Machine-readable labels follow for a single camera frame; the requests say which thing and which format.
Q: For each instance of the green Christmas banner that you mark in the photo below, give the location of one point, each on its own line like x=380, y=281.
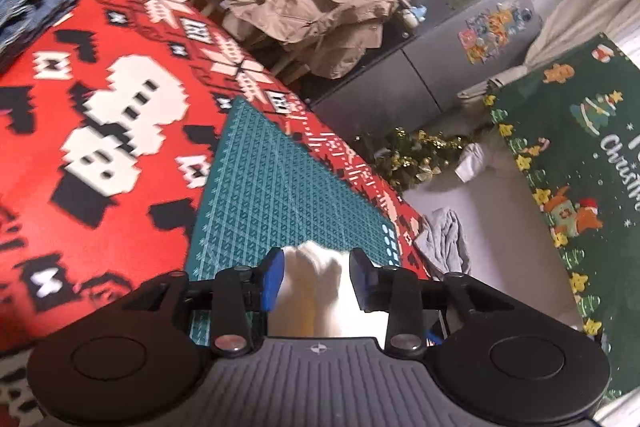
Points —
x=590, y=157

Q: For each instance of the beige jacket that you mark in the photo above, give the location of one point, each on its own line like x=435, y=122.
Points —
x=300, y=2

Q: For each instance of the blue and white figurine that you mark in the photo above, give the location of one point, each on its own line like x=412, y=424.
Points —
x=414, y=16

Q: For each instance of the cluster of colourful fridge magnets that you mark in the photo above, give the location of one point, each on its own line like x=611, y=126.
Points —
x=495, y=29

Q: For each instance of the crumpled grey garment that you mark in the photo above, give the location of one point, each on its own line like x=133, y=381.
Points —
x=445, y=242

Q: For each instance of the red patterned blanket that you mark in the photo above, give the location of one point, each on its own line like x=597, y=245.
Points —
x=125, y=232

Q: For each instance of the grey refrigerator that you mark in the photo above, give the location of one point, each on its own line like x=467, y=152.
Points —
x=425, y=67

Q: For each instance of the green cutting mat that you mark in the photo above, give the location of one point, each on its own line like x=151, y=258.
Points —
x=270, y=187

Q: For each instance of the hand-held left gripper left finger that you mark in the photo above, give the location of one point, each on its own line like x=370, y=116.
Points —
x=274, y=281

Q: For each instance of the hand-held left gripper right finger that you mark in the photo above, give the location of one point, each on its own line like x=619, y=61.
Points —
x=362, y=282

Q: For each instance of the white curtain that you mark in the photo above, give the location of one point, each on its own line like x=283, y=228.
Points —
x=585, y=17

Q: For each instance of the white knit sweater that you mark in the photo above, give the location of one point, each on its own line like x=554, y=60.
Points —
x=320, y=287

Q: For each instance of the white paper sheet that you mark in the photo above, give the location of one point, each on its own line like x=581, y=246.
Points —
x=470, y=162

